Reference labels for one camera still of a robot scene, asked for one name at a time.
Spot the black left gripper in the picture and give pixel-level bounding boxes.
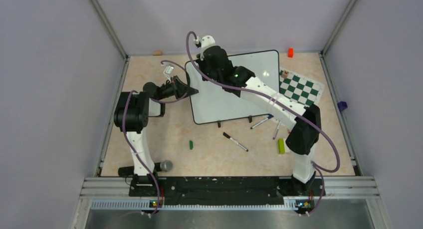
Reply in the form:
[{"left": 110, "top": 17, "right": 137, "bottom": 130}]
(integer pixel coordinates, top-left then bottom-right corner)
[{"left": 157, "top": 76, "right": 199, "bottom": 100}]

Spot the white whiteboard black frame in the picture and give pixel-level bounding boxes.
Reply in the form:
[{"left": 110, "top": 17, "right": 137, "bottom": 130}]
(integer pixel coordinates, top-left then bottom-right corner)
[{"left": 185, "top": 49, "right": 279, "bottom": 125}]

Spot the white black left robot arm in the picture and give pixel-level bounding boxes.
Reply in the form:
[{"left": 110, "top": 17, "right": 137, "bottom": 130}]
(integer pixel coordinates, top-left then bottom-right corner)
[{"left": 113, "top": 75, "right": 199, "bottom": 196}]

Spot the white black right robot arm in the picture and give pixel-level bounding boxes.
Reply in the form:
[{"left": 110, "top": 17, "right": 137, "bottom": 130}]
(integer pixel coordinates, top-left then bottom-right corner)
[{"left": 194, "top": 35, "right": 321, "bottom": 195}]

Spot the small wooden block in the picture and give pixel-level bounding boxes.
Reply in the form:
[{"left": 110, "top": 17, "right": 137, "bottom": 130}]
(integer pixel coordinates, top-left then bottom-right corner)
[{"left": 152, "top": 50, "right": 163, "bottom": 56}]

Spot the black capped marker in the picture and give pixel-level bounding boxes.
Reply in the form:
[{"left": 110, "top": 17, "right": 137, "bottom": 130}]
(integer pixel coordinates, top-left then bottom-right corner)
[{"left": 222, "top": 132, "right": 249, "bottom": 152}]

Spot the wooden chess cube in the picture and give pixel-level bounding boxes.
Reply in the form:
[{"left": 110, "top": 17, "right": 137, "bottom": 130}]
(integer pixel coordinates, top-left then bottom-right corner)
[{"left": 281, "top": 70, "right": 289, "bottom": 79}]

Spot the blue capped marker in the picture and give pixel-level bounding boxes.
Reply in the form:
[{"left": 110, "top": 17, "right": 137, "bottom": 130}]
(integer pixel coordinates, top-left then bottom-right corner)
[{"left": 250, "top": 115, "right": 273, "bottom": 130}]

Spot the orange toy block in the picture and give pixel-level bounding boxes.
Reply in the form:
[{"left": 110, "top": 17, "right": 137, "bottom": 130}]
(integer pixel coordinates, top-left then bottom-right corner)
[{"left": 287, "top": 47, "right": 294, "bottom": 58}]

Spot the grey black microphone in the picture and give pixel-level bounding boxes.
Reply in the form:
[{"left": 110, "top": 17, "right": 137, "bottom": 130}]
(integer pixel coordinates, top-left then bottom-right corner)
[{"left": 118, "top": 160, "right": 173, "bottom": 177}]

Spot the green white chess mat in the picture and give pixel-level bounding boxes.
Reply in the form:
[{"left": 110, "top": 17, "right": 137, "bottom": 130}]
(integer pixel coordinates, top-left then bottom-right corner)
[{"left": 279, "top": 67, "right": 325, "bottom": 106}]

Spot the lime green toy brick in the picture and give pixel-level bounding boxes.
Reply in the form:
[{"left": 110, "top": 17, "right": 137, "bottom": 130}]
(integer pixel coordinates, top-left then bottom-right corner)
[{"left": 277, "top": 138, "right": 291, "bottom": 155}]

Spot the purple toy block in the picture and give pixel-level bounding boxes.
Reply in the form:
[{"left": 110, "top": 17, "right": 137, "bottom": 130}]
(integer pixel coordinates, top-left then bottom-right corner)
[{"left": 337, "top": 101, "right": 348, "bottom": 112}]

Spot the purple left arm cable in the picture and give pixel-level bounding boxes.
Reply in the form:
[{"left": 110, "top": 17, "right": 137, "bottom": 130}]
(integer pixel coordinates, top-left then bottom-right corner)
[{"left": 122, "top": 60, "right": 191, "bottom": 212}]

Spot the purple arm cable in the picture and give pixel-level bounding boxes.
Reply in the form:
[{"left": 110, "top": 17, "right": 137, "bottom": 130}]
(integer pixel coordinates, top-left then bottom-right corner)
[
  {"left": 122, "top": 60, "right": 191, "bottom": 212},
  {"left": 186, "top": 31, "right": 341, "bottom": 215}
]

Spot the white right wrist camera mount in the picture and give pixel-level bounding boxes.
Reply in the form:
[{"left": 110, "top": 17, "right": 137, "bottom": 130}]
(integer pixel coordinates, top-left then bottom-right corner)
[{"left": 195, "top": 35, "right": 216, "bottom": 51}]

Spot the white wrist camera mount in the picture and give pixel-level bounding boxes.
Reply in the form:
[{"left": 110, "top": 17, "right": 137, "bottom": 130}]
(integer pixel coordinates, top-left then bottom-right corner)
[
  {"left": 163, "top": 65, "right": 174, "bottom": 80},
  {"left": 195, "top": 35, "right": 216, "bottom": 51}
]

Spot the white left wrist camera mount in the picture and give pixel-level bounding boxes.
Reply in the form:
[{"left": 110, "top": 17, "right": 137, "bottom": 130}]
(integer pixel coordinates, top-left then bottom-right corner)
[{"left": 163, "top": 65, "right": 174, "bottom": 80}]

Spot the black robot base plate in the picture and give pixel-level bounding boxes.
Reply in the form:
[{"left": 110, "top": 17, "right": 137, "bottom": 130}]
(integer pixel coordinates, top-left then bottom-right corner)
[{"left": 129, "top": 176, "right": 323, "bottom": 206}]

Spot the aluminium frame rail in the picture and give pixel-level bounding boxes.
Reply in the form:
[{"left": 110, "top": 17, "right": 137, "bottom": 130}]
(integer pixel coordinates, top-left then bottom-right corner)
[{"left": 76, "top": 176, "right": 380, "bottom": 216}]

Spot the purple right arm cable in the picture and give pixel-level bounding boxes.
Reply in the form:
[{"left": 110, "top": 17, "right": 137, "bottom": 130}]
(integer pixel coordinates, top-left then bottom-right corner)
[{"left": 186, "top": 31, "right": 341, "bottom": 215}]

